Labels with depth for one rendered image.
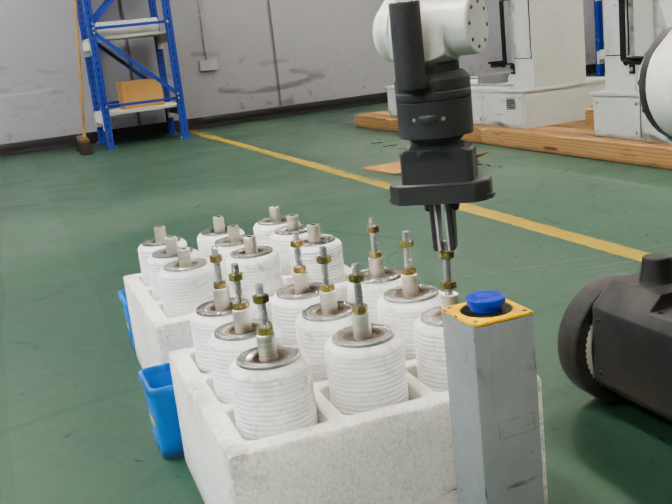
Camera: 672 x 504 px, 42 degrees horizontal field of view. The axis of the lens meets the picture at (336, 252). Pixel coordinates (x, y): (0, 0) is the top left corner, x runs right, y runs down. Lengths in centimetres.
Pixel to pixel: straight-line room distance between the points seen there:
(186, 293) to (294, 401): 53
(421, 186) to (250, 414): 33
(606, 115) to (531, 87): 65
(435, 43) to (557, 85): 344
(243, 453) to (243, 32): 665
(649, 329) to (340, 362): 45
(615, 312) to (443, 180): 40
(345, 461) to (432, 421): 11
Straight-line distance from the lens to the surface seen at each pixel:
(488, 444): 93
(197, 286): 149
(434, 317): 110
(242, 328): 112
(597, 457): 130
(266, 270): 152
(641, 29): 380
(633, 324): 129
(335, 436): 100
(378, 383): 103
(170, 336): 147
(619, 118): 378
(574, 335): 137
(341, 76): 777
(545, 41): 440
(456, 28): 99
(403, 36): 98
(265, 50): 755
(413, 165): 104
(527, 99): 435
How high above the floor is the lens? 60
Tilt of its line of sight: 14 degrees down
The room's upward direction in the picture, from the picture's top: 6 degrees counter-clockwise
